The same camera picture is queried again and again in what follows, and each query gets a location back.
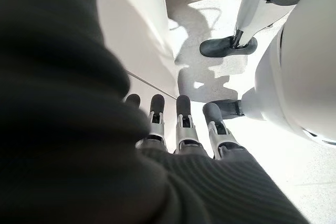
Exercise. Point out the narrow white cabinet door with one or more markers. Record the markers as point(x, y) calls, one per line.
point(131, 24)

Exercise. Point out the wide white cabinet door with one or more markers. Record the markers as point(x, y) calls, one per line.
point(147, 90)

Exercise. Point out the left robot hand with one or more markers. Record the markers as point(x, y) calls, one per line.
point(78, 142)

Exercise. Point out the black right robot foot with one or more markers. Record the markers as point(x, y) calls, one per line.
point(220, 48)

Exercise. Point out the white right robot leg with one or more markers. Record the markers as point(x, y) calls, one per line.
point(252, 3)

